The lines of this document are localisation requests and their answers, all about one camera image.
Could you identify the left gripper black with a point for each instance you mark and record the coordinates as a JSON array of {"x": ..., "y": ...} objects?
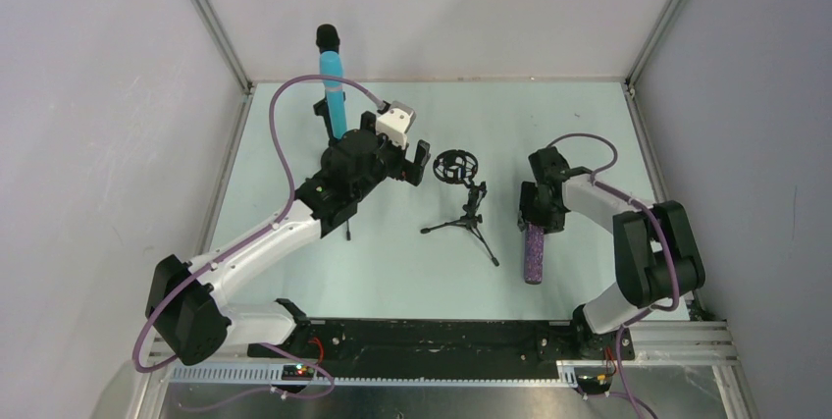
[{"x": 375, "y": 140}]

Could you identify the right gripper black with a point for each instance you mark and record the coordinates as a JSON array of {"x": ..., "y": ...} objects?
[{"x": 539, "y": 213}]

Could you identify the purple glitter microphone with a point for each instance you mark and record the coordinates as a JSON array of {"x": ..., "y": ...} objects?
[{"x": 533, "y": 262}]

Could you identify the teal blue microphone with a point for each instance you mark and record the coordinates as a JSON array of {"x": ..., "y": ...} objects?
[{"x": 330, "y": 65}]

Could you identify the black microphone orange end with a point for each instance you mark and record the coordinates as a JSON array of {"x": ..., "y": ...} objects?
[{"x": 327, "y": 39}]

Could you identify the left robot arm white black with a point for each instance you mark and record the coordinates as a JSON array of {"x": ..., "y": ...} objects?
[{"x": 189, "y": 303}]

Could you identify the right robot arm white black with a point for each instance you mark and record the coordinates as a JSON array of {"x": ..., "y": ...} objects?
[{"x": 655, "y": 252}]

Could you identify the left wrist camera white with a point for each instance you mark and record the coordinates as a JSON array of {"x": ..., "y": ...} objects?
[{"x": 395, "y": 122}]

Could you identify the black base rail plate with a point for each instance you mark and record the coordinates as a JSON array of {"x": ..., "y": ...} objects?
[{"x": 448, "y": 350}]

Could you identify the right aluminium frame post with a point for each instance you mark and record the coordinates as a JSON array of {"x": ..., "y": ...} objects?
[{"x": 667, "y": 16}]

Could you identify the aluminium frame post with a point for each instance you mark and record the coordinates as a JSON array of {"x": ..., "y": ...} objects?
[
  {"x": 667, "y": 16},
  {"x": 217, "y": 32}
]

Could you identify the left aluminium frame post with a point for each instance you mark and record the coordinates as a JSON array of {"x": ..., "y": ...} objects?
[{"x": 217, "y": 32}]

